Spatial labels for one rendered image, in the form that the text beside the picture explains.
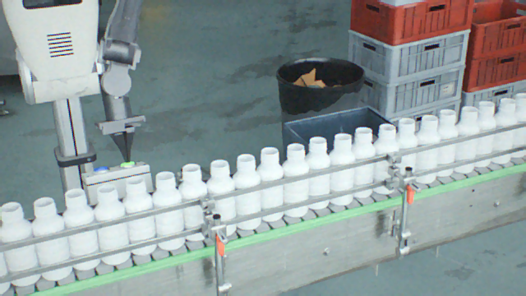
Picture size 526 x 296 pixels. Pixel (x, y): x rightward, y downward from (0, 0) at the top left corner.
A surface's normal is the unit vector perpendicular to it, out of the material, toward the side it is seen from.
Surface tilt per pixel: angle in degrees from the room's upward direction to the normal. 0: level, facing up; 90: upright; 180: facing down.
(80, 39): 90
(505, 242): 0
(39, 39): 90
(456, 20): 90
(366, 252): 90
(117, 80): 70
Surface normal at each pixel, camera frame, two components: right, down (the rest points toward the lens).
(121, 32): 0.17, 0.60
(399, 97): 0.50, 0.39
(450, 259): -0.01, -0.89
